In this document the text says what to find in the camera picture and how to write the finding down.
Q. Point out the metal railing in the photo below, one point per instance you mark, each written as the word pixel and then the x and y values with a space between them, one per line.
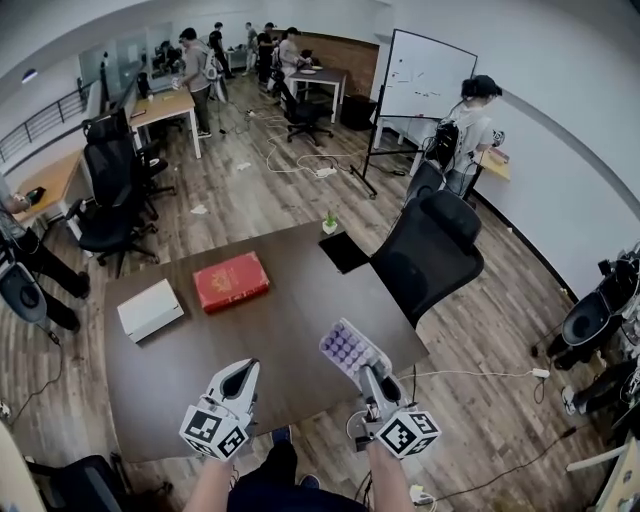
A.
pixel 40 120

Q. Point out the person's blue shoe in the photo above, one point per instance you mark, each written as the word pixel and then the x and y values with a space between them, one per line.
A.
pixel 310 481
pixel 282 435

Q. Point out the wooden desk with white legs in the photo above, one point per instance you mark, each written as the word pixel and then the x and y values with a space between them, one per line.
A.
pixel 162 107

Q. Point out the black mesh office chair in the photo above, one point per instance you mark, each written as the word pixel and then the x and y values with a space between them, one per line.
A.
pixel 430 260

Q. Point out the rolling whiteboard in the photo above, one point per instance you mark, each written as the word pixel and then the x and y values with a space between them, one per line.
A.
pixel 425 75

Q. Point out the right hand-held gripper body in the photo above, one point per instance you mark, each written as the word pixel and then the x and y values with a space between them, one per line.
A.
pixel 406 432

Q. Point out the person's left forearm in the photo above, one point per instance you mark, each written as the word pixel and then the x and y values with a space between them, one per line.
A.
pixel 210 487

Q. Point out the black flat pad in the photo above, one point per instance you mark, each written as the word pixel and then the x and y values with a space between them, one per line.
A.
pixel 345 252

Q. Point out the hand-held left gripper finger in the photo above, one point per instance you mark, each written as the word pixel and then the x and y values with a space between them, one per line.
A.
pixel 252 385
pixel 225 374

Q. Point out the red hardcover book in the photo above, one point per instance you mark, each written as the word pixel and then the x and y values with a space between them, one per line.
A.
pixel 231 281

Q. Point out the dark desk with white legs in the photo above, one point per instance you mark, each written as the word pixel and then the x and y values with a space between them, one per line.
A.
pixel 320 77

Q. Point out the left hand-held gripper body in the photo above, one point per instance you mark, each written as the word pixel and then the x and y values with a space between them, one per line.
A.
pixel 214 431

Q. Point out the person's dark trousers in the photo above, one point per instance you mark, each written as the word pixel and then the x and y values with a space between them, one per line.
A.
pixel 285 492

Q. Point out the small potted plant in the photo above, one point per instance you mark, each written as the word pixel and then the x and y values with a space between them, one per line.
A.
pixel 329 223

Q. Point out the black cabinet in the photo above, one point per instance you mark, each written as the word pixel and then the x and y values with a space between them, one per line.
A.
pixel 359 112

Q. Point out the white paper scrap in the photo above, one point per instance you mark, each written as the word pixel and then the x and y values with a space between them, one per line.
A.
pixel 243 167
pixel 199 210

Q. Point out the person's right forearm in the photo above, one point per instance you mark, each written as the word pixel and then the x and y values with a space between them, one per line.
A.
pixel 392 480

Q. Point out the yellow desk with white bar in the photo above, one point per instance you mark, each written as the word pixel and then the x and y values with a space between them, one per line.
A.
pixel 622 480

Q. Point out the light wooden desk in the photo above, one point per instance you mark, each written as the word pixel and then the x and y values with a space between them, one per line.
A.
pixel 52 180

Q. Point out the black backpack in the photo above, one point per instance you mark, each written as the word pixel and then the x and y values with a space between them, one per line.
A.
pixel 446 142

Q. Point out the dark brown wooden table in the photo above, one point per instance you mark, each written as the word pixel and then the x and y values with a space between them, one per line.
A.
pixel 280 320

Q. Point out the white power strip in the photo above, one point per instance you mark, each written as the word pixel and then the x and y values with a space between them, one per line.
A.
pixel 422 495
pixel 326 172

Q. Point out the white calculator with purple keys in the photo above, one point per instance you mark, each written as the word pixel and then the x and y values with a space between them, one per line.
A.
pixel 347 346

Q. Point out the white flat box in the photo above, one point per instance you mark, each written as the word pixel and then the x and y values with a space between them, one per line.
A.
pixel 150 310

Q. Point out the white power adapter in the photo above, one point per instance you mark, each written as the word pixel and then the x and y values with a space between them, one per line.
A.
pixel 541 373

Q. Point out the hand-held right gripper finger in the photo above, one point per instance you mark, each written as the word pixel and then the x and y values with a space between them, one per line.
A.
pixel 369 384
pixel 391 386

